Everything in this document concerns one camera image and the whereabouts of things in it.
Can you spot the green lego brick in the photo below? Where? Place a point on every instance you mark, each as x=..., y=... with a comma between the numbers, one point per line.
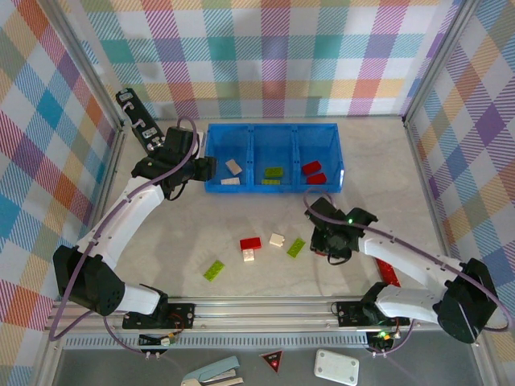
x=214, y=271
x=274, y=172
x=295, y=248
x=270, y=181

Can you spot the white wing lego piece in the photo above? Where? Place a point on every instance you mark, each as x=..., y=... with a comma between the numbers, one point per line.
x=230, y=181

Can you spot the white long lego brick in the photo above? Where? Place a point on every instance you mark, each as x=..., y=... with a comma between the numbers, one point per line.
x=233, y=166

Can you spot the white small lego brick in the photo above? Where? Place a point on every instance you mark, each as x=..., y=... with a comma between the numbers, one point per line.
x=277, y=240

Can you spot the blue three-compartment bin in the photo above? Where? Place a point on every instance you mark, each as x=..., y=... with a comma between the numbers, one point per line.
x=273, y=140

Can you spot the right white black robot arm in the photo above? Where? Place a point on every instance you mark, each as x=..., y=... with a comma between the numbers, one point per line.
x=402, y=257

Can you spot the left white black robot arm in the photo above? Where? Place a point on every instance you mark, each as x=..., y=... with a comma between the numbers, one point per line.
x=116, y=229

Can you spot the long red lego brick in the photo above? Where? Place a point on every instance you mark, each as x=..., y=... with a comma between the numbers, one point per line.
x=389, y=275

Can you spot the black power strip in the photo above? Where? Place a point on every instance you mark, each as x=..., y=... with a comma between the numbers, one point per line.
x=134, y=112

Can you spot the right small controller board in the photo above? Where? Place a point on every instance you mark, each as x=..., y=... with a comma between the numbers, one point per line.
x=380, y=342

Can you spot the small controller board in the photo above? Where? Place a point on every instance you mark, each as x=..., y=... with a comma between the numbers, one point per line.
x=380, y=342
x=157, y=342

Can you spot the white rectangular plate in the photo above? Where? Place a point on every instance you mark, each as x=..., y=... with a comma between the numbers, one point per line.
x=336, y=366

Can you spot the red triangular badge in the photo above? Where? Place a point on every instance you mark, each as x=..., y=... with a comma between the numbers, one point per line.
x=273, y=360

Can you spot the light blue stapler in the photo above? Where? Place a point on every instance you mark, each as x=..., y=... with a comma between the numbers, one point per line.
x=217, y=368

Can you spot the left small controller board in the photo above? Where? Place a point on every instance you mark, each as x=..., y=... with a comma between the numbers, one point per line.
x=157, y=342

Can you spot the aluminium side rail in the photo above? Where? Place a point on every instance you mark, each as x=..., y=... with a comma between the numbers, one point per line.
x=424, y=181
x=114, y=161

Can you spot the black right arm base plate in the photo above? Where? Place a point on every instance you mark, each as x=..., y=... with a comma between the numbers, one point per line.
x=350, y=313

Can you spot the aluminium mounting rail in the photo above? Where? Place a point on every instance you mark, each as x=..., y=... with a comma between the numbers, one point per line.
x=261, y=313

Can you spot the aluminium frame post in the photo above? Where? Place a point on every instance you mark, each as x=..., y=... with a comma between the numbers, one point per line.
x=437, y=60
x=86, y=60

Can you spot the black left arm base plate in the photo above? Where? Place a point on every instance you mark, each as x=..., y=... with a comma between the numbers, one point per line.
x=181, y=315

